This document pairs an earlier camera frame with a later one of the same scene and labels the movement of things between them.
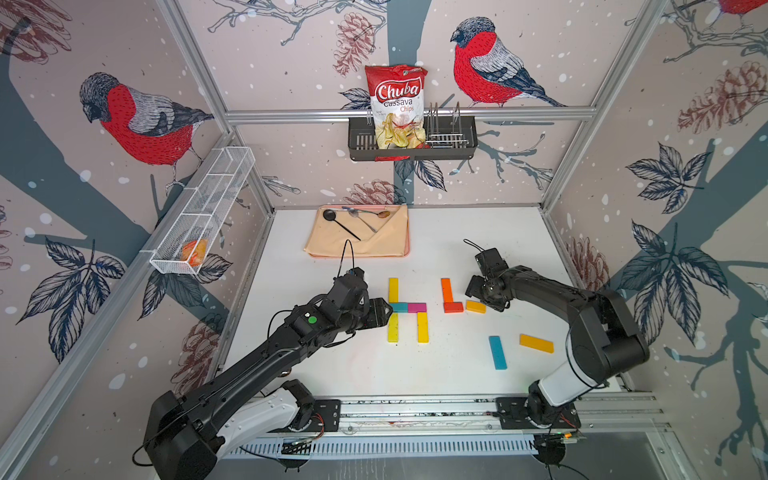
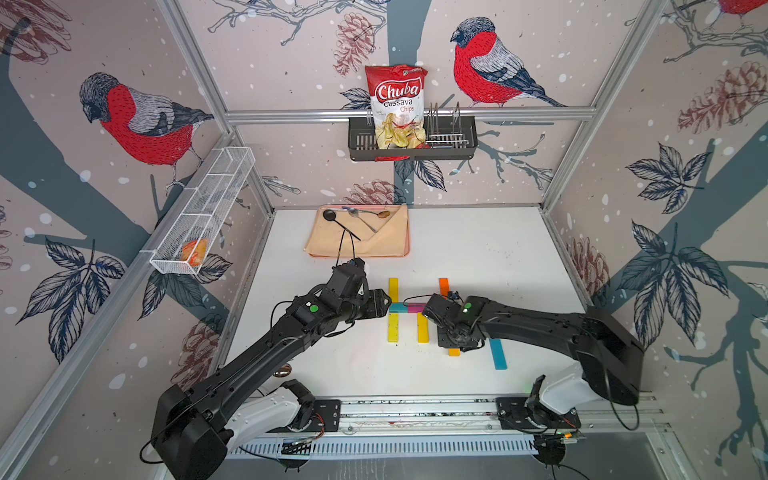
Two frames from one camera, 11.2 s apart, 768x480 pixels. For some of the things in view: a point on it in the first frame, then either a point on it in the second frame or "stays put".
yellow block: (393, 290) stays put
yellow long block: (393, 328) stays put
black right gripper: (472, 291) -> (443, 344)
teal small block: (399, 307) stays put
